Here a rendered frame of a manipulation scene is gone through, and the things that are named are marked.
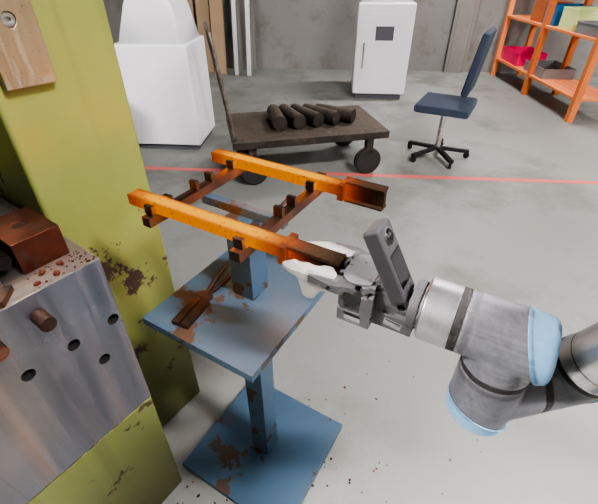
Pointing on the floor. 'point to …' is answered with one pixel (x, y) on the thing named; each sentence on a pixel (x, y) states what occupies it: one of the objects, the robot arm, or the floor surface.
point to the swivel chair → (452, 104)
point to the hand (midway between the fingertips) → (299, 252)
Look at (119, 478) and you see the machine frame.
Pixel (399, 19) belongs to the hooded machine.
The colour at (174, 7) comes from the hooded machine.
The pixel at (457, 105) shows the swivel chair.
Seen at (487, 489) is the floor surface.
